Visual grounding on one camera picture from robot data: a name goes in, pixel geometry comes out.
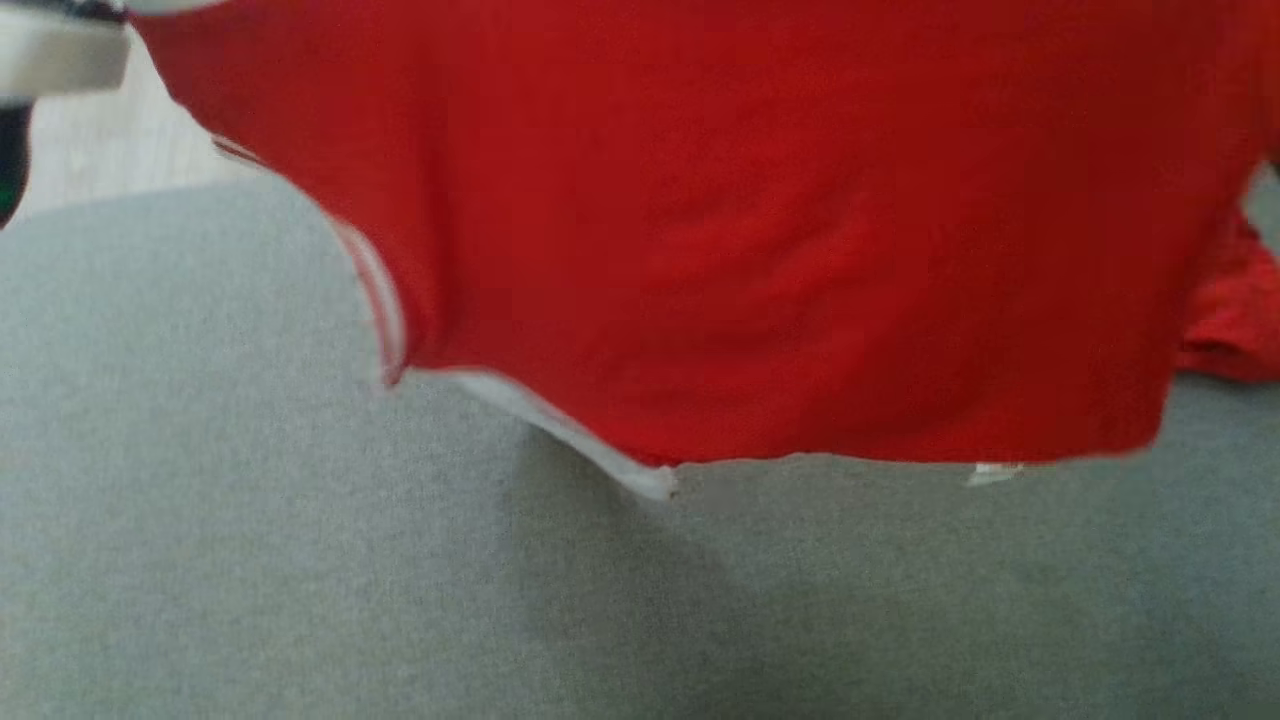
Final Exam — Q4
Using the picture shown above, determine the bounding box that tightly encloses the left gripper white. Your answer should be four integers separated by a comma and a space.
0, 5, 132, 100

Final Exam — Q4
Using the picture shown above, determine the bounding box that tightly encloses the large grey sofa seat cushion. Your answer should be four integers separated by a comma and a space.
0, 165, 1280, 720

